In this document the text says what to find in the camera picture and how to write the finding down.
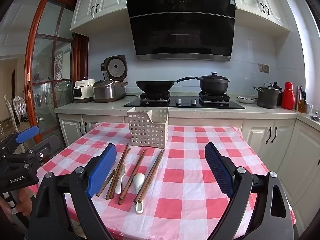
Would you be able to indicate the black pot with lid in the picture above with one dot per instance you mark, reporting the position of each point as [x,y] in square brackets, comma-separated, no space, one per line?
[215,85]

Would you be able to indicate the black wok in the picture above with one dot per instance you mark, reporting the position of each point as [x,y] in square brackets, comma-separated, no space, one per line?
[153,85]

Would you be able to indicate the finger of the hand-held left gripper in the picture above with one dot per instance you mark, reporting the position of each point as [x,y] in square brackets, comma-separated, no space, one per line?
[27,133]
[42,148]

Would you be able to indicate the white plate with food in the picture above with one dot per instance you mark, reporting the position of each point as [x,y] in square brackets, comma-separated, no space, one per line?
[246,100]

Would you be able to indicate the amber oil bottle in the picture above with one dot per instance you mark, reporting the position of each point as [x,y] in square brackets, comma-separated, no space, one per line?
[302,106]

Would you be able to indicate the red thermos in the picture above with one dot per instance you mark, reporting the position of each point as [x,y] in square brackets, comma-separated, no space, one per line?
[288,97]

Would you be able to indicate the wooden framed glass door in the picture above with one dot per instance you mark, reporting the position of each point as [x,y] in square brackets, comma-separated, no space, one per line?
[33,55]

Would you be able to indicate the white ceramic spoon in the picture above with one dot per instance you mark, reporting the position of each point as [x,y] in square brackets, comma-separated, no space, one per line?
[121,173]
[138,181]

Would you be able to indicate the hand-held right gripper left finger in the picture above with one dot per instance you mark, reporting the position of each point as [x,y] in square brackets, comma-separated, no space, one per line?
[102,170]

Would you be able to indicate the steel vacuum bottle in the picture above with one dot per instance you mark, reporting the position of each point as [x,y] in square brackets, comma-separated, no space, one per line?
[298,97]

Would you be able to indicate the person's left hand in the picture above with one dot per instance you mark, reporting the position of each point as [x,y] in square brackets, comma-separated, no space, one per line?
[25,202]

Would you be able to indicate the black glass range hood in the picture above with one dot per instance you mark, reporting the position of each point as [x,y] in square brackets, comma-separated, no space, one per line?
[180,30]

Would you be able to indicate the white perforated plastic basket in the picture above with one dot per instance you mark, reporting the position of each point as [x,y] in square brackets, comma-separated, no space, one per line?
[140,130]

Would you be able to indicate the black glass gas stove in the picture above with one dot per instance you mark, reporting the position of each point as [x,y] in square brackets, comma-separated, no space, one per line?
[185,103]

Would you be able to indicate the grey stockpot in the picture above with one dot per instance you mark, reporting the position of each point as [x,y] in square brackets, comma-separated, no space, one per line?
[267,97]

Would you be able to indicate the small glass cup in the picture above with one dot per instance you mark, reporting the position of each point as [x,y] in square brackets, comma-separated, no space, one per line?
[309,108]

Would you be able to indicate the silver rice cooker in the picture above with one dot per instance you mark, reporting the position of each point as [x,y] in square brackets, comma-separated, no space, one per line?
[107,91]

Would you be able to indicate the white ornate chair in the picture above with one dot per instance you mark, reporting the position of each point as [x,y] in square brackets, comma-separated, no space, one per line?
[18,105]

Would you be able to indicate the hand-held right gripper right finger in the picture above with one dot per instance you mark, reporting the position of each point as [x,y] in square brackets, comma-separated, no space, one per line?
[220,170]

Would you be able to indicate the black kettle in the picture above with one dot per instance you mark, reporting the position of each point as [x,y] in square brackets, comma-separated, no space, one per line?
[276,85]

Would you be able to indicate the red white checkered tablecloth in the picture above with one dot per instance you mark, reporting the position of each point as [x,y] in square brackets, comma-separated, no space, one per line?
[190,180]

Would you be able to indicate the white upper cabinet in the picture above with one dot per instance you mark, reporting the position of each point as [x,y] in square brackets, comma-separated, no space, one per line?
[257,2]
[100,0]

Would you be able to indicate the white small cooker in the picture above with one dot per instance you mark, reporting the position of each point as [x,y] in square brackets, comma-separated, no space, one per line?
[82,90]

